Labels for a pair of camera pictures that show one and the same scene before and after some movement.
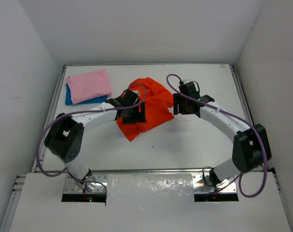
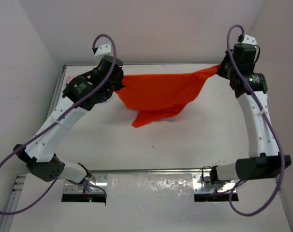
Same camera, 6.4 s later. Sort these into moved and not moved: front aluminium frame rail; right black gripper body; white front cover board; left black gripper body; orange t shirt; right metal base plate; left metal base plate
Moved: right black gripper body; orange t shirt; left black gripper body
Not moved: left metal base plate; right metal base plate; front aluminium frame rail; white front cover board
